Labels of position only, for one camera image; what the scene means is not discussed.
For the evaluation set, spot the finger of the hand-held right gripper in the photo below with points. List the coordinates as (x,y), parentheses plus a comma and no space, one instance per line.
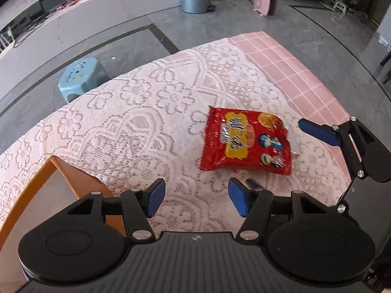
(253,183)
(314,131)

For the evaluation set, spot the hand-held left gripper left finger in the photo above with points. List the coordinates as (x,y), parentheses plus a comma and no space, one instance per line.
(155,197)

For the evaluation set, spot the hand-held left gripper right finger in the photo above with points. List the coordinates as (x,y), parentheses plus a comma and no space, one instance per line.
(239,199)

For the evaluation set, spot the red snack bag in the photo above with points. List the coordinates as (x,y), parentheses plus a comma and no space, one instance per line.
(241,140)

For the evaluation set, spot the orange cardboard box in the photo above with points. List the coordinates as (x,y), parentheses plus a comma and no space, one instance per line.
(88,186)

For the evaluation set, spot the pink checkered cloth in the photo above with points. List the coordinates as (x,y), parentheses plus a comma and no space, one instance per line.
(290,67)

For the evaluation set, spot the white lace tablecloth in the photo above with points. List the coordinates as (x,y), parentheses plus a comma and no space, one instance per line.
(137,113)

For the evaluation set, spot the small white stool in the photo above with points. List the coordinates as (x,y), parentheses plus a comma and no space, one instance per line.
(340,5)

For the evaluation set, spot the pink space heater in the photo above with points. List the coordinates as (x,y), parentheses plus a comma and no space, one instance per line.
(265,3)

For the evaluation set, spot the light blue plastic stool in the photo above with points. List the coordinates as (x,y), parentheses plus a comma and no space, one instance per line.
(79,73)

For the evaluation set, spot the white curved console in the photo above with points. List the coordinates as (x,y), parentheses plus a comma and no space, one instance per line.
(91,15)

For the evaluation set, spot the white router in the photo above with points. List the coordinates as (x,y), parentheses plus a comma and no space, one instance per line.
(6,47)

